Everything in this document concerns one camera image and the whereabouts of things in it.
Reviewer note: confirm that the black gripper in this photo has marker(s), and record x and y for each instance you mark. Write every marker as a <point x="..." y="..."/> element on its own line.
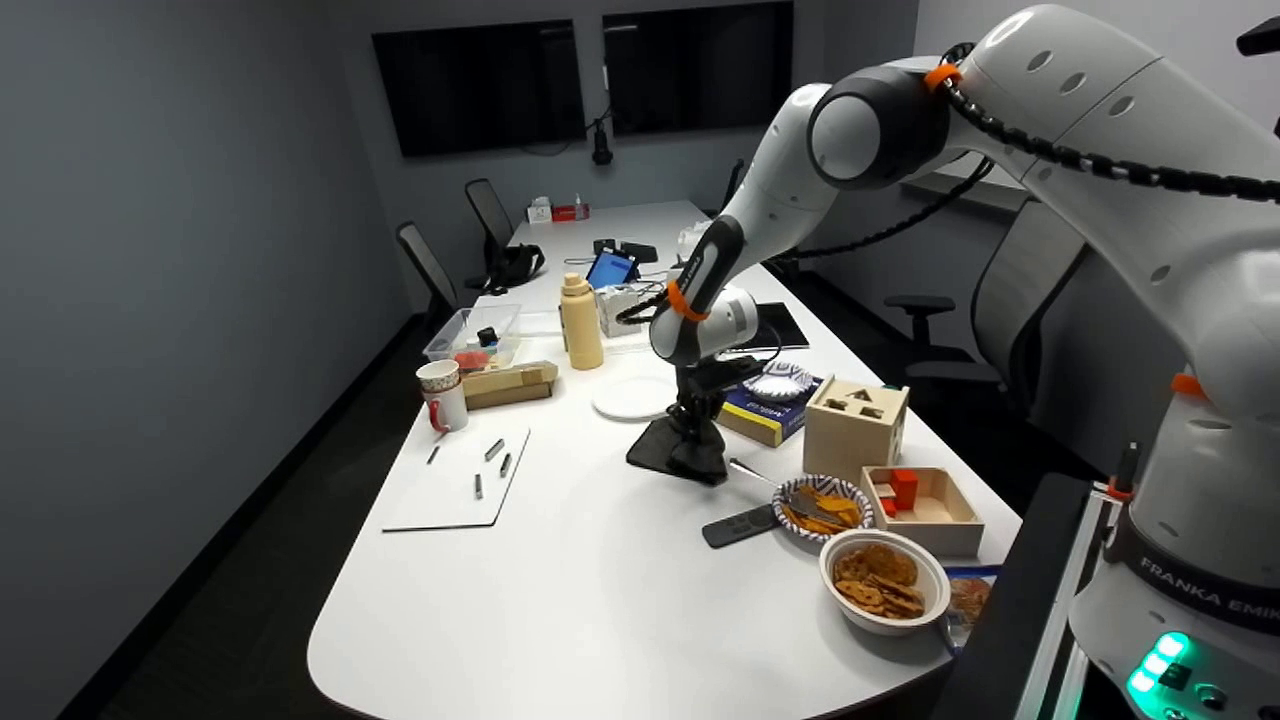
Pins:
<point x="696" y="388"/>

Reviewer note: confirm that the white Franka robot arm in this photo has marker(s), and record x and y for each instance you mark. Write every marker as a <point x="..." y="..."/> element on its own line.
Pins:
<point x="1093" y="93"/>

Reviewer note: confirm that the plain white plate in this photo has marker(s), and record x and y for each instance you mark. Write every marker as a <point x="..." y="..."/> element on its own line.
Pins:
<point x="627" y="402"/>

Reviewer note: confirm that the empty patterned paper plate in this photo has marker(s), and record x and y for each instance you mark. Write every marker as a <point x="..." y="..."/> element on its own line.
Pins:
<point x="787" y="385"/>

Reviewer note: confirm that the grey remote control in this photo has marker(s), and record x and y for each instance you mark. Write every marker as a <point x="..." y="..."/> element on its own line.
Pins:
<point x="737" y="527"/>

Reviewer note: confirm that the small food bowl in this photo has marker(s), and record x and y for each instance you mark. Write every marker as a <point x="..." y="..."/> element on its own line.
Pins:
<point x="781" y="523"/>

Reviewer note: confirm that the black laptop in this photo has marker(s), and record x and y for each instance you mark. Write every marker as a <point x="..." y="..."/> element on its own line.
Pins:
<point x="787" y="325"/>

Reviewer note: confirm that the small white box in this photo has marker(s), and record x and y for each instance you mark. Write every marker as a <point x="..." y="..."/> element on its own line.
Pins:
<point x="623" y="310"/>

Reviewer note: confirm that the wooden shape sorter cube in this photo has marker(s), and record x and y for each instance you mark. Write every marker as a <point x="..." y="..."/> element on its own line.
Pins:
<point x="846" y="447"/>

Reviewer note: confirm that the orange chips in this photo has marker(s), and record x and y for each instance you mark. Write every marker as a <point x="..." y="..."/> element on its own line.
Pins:
<point x="825" y="511"/>

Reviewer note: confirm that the tan plastic bottle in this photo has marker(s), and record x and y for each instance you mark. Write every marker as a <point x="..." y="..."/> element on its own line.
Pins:
<point x="582" y="325"/>

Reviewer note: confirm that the blue screen tablet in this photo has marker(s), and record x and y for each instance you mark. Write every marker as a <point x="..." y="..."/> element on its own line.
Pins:
<point x="615" y="270"/>

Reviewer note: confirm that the black flat device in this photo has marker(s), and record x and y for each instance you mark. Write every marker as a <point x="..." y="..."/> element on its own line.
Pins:
<point x="627" y="249"/>

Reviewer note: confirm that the brown wooden box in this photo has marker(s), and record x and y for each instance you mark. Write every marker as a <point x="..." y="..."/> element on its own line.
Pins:
<point x="504" y="385"/>

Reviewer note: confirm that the grey marker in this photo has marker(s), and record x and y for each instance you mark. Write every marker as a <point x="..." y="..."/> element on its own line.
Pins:
<point x="477" y="485"/>
<point x="493" y="450"/>
<point x="432" y="455"/>
<point x="504" y="467"/>

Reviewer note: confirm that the red wooden block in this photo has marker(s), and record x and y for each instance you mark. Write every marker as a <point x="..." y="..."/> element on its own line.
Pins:
<point x="906" y="480"/>
<point x="892" y="505"/>

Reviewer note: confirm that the brown pretzel crisps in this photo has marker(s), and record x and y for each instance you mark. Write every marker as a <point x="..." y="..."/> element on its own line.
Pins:
<point x="878" y="583"/>

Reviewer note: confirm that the black mesh office chair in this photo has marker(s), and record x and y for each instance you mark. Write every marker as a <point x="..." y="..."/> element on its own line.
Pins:
<point x="932" y="361"/>

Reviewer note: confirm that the black bag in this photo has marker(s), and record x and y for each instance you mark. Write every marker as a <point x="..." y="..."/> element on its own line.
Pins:
<point x="512" y="267"/>

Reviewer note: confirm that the red box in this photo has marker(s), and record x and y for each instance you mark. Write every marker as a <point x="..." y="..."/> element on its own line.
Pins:
<point x="571" y="210"/>

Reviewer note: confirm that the clear plastic container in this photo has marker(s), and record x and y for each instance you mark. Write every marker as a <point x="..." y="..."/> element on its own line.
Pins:
<point x="464" y="325"/>

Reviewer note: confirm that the white lidded jar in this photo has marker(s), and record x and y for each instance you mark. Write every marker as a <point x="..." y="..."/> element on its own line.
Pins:
<point x="447" y="396"/>

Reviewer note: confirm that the white board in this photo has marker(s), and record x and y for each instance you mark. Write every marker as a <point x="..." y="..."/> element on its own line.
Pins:
<point x="454" y="505"/>

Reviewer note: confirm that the open wooden tray box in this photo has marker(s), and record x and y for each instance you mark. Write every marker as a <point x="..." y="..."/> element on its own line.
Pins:
<point x="951" y="513"/>

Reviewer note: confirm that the small white carton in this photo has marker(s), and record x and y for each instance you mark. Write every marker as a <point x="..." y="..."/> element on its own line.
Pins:
<point x="536" y="210"/>

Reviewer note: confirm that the white bowl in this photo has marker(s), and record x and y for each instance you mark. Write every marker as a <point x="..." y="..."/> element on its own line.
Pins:
<point x="932" y="585"/>

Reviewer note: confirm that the black conference chair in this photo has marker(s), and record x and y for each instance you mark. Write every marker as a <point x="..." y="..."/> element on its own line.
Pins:
<point x="432" y="262"/>
<point x="485" y="205"/>

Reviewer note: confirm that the blue snack bag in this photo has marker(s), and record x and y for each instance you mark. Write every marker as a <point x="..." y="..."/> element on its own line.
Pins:
<point x="973" y="597"/>

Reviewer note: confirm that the black robot stand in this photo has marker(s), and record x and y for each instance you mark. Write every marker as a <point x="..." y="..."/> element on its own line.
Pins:
<point x="1000" y="627"/>

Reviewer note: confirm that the black wall television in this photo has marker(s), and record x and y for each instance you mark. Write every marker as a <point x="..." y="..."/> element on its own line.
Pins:
<point x="701" y="65"/>
<point x="482" y="85"/>

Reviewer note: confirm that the white metal stand rail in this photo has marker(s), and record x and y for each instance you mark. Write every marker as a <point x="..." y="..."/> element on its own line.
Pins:
<point x="1072" y="602"/>

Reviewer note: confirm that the black mounted camera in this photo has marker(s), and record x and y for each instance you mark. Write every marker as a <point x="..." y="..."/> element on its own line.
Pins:
<point x="1263" y="34"/>

